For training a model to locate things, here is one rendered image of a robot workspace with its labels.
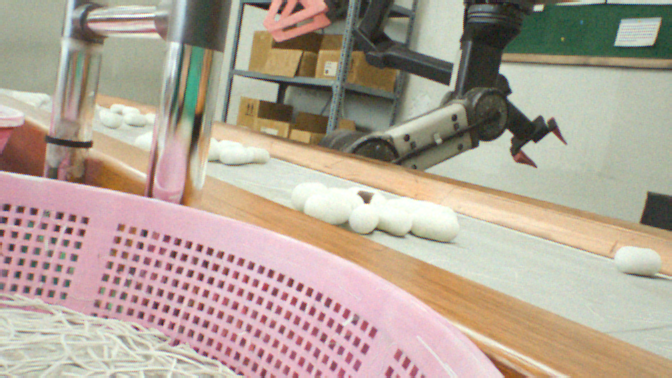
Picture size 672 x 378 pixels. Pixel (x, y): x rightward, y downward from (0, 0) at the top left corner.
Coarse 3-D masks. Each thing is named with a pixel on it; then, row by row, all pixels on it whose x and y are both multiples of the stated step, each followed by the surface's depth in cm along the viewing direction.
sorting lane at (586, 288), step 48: (288, 192) 56; (384, 192) 69; (384, 240) 41; (432, 240) 44; (480, 240) 48; (528, 240) 53; (528, 288) 34; (576, 288) 36; (624, 288) 39; (624, 336) 28
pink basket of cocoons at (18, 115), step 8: (0, 112) 55; (8, 112) 54; (16, 112) 52; (0, 120) 45; (8, 120) 46; (16, 120) 47; (0, 128) 46; (8, 128) 48; (0, 136) 47; (8, 136) 49; (0, 144) 48; (0, 152) 49
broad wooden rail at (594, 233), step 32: (224, 128) 104; (288, 160) 86; (320, 160) 82; (352, 160) 79; (416, 192) 67; (448, 192) 65; (480, 192) 63; (512, 224) 57; (544, 224) 56; (576, 224) 54; (608, 224) 53; (640, 224) 58; (608, 256) 50
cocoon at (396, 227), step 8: (376, 208) 44; (384, 208) 43; (392, 208) 43; (384, 216) 43; (392, 216) 42; (400, 216) 42; (408, 216) 43; (384, 224) 43; (392, 224) 42; (400, 224) 42; (408, 224) 42; (392, 232) 43; (400, 232) 42
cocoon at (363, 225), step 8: (360, 208) 41; (368, 208) 41; (352, 216) 41; (360, 216) 41; (368, 216) 41; (376, 216) 41; (352, 224) 41; (360, 224) 41; (368, 224) 41; (376, 224) 42; (360, 232) 41
